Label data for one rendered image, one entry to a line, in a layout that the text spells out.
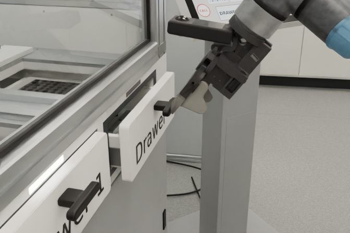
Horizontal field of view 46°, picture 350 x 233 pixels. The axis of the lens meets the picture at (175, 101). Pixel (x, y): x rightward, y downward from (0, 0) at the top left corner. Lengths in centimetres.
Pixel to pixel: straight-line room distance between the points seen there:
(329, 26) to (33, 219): 48
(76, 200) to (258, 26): 38
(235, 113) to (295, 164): 105
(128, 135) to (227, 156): 87
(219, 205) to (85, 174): 105
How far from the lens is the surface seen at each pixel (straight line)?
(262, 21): 68
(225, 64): 70
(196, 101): 74
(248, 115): 149
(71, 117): 57
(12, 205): 50
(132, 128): 68
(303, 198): 216
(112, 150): 72
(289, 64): 348
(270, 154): 250
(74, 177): 58
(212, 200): 162
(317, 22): 66
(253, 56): 71
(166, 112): 76
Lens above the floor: 122
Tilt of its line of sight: 23 degrees down
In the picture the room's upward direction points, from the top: straight up
